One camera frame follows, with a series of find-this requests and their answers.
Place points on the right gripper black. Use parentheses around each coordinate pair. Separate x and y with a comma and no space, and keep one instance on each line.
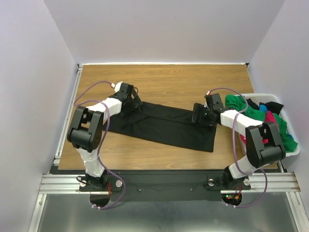
(197,113)

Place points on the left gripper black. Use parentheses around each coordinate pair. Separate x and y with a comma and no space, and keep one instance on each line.
(135,103)

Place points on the black t shirt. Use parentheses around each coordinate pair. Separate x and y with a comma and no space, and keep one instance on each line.
(165,125)
(274,107)

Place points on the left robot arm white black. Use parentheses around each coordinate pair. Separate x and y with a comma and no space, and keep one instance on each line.
(88,129)

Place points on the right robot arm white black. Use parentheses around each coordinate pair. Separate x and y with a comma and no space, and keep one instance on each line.
(263,141)

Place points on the green t shirt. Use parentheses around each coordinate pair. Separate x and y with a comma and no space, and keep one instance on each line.
(238,103)

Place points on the blue t shirt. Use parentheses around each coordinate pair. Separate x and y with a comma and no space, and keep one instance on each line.
(263,108)

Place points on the white laundry basket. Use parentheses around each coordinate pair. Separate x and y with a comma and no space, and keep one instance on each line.
(291,113)

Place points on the pink t shirt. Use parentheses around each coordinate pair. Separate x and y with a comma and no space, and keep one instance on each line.
(268,118)

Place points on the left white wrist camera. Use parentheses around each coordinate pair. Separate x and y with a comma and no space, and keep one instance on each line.
(116,87)

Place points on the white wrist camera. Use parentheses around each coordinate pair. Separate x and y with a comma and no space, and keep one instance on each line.
(116,87)
(207,99)

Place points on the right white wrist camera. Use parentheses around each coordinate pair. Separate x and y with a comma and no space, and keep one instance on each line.
(207,99)

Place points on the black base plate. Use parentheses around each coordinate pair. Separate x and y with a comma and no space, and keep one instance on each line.
(163,185)

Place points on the aluminium frame rail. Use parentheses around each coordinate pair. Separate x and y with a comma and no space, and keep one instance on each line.
(57,183)

